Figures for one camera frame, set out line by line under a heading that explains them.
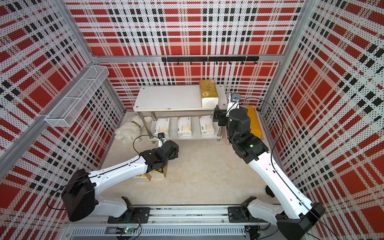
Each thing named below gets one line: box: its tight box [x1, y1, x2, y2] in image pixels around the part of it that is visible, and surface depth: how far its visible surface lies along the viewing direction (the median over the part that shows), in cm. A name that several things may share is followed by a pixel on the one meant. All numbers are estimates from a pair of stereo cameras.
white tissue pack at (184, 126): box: [177, 116, 192, 137], surface depth 98 cm
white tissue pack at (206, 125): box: [199, 115, 215, 136], surface depth 98 cm
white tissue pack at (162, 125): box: [155, 118, 170, 137], surface depth 98 cm
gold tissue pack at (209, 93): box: [199, 79, 219, 109], surface depth 74 cm
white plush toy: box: [114, 114, 153, 144], surface depth 100 cm
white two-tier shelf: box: [133, 84, 228, 143], surface depth 84 cm
